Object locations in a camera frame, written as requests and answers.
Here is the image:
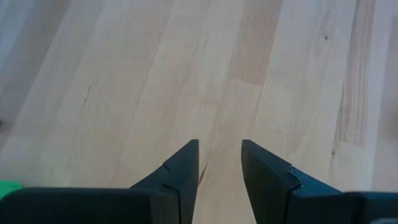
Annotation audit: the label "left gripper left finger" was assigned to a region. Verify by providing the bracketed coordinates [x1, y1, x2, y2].
[129, 139, 200, 224]

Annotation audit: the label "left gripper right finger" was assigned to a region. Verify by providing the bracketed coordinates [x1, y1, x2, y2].
[241, 139, 343, 224]

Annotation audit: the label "green plastic basket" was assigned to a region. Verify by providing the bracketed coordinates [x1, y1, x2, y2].
[0, 180, 23, 200]

